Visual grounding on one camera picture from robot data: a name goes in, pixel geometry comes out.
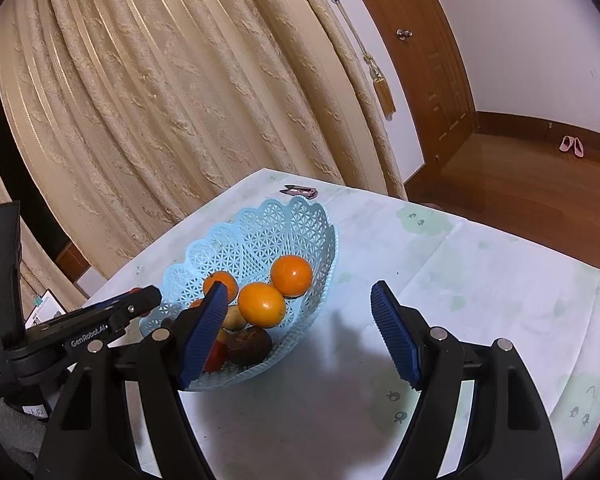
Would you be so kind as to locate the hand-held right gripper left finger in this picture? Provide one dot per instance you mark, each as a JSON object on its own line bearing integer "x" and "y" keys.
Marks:
{"x": 202, "y": 340}

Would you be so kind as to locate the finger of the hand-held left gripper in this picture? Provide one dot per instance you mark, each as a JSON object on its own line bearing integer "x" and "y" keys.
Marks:
{"x": 140, "y": 302}

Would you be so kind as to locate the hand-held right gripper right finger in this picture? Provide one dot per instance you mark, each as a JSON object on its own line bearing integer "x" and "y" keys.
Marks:
{"x": 395, "y": 335}

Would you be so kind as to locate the red cherry tomato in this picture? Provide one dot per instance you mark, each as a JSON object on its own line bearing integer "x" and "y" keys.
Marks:
{"x": 216, "y": 357}

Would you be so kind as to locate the small orange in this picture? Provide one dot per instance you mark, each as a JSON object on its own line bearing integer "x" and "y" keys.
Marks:
{"x": 291, "y": 275}
{"x": 211, "y": 279}
{"x": 196, "y": 303}

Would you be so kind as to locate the brown longan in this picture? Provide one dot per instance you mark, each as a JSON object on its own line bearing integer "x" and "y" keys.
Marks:
{"x": 235, "y": 317}

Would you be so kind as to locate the dark brown passion fruit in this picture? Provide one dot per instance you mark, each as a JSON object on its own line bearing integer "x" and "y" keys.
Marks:
{"x": 250, "y": 345}

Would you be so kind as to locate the large orange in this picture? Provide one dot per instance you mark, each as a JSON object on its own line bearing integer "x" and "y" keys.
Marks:
{"x": 261, "y": 305}

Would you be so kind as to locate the light blue lattice basket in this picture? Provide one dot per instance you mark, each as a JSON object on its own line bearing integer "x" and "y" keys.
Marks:
{"x": 260, "y": 230}

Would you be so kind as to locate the person's left hand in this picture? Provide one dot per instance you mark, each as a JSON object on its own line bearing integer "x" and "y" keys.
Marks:
{"x": 17, "y": 435}

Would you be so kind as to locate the narrow beige curtain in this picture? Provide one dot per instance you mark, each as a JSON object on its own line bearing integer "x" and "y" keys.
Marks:
{"x": 35, "y": 260}

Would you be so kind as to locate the wooden window sill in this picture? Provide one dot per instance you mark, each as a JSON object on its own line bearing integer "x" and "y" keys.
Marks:
{"x": 72, "y": 262}

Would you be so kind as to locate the white green patterned tablecloth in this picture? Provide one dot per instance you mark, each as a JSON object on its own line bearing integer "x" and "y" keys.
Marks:
{"x": 455, "y": 285}

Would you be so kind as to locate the dark window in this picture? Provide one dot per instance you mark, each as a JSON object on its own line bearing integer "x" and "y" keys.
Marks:
{"x": 5, "y": 160}

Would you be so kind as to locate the wide beige curtain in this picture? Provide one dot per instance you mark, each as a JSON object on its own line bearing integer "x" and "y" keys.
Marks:
{"x": 180, "y": 110}

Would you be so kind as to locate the beige curtain tieback tassel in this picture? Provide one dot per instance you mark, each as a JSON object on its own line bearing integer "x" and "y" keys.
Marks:
{"x": 380, "y": 85}

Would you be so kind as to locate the pink slippers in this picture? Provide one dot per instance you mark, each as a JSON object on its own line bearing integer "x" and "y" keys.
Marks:
{"x": 571, "y": 145}

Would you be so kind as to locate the brown wooden door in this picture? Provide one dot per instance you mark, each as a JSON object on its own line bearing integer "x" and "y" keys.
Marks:
{"x": 420, "y": 60}

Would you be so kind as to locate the metal door knob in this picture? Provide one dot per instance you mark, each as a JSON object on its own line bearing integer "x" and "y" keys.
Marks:
{"x": 405, "y": 34}

